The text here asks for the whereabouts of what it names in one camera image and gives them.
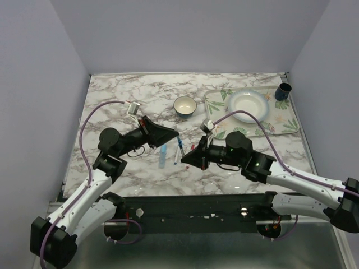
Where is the purple cable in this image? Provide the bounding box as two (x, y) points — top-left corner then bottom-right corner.
(214, 110), (359, 242)
(39, 100), (130, 269)

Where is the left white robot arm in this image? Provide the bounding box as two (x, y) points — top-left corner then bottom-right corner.
(30, 116), (179, 268)

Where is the floral leaf serving tray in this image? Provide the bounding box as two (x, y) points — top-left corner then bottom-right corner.
(204, 86), (300, 140)

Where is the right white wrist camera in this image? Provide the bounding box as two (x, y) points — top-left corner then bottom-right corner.
(200, 118), (216, 145)

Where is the thin teal blue pen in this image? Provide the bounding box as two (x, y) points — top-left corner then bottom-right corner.
(177, 136), (185, 157)

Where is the white plate blue rim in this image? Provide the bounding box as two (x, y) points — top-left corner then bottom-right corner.
(227, 90), (269, 121)

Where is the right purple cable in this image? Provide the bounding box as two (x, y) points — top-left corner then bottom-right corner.
(214, 110), (359, 242)

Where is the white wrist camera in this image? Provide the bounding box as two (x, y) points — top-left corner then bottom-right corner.
(200, 118), (216, 145)
(126, 101), (140, 124)

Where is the white pen blue tip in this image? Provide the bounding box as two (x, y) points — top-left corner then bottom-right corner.
(173, 147), (181, 165)

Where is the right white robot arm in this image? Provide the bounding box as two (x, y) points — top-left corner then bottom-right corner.
(181, 131), (358, 233)

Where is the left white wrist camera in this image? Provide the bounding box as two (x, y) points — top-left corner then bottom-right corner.
(126, 101), (140, 124)

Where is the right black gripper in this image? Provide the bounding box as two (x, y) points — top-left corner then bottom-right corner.
(182, 134), (243, 170)

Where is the teal bowl cream inside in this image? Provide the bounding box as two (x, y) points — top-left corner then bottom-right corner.
(173, 96), (197, 119)

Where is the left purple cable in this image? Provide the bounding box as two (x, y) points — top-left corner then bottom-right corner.
(39, 100), (130, 269)

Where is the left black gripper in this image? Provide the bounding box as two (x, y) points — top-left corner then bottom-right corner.
(117, 115), (180, 157)

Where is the dark blue cup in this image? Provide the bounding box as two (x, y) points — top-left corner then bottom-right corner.
(274, 82), (292, 101)

